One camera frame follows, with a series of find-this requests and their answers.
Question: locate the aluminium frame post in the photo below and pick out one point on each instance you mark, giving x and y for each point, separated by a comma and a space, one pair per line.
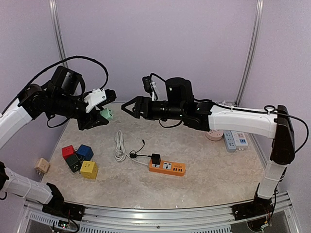
251, 51
57, 29

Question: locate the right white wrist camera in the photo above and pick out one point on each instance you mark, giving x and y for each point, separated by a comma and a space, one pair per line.
150, 87

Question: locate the beige plug adapter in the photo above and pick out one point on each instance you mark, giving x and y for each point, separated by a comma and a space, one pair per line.
42, 166

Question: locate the blue cube socket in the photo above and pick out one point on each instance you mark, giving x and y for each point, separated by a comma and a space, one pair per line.
84, 153

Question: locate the white power strip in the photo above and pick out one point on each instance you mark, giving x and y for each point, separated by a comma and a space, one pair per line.
240, 140

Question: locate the blue-grey power strip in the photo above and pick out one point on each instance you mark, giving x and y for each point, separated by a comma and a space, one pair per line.
229, 141

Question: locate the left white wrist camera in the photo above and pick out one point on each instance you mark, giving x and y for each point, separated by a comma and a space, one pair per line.
99, 97

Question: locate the black power adapter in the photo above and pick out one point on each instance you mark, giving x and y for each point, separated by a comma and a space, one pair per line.
155, 158

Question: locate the red cube socket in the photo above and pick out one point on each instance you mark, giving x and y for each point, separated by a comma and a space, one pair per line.
67, 151

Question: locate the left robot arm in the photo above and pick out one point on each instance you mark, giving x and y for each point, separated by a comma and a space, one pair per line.
64, 95

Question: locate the right aluminium frame post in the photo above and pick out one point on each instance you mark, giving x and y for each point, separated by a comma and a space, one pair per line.
251, 51

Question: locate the aluminium front rail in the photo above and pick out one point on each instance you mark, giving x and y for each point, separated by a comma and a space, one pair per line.
210, 219

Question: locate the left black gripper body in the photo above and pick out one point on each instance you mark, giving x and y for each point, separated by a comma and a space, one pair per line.
83, 124

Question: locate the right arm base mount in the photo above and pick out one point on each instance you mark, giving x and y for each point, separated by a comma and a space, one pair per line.
249, 210

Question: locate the yellow cube socket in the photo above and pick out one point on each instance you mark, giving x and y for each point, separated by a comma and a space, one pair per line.
89, 169

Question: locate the left aluminium frame post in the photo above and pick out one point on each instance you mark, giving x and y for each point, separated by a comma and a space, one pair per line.
57, 29

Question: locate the orange power strip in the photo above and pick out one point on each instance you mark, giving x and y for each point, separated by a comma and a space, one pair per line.
165, 167

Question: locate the dark green cube socket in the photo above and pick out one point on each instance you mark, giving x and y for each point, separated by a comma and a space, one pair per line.
74, 163

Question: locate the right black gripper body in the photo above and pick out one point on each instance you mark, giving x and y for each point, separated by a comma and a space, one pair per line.
150, 112

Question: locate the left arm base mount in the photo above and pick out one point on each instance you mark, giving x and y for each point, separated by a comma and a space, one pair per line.
67, 210

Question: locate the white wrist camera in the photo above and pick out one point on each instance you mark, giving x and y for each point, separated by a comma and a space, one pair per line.
150, 87
99, 97

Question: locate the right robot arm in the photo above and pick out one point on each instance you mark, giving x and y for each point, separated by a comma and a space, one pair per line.
206, 115

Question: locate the mint green plug adapter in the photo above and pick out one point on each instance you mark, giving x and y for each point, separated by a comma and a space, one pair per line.
107, 114

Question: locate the pink round power strip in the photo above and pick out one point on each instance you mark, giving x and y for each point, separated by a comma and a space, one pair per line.
214, 135

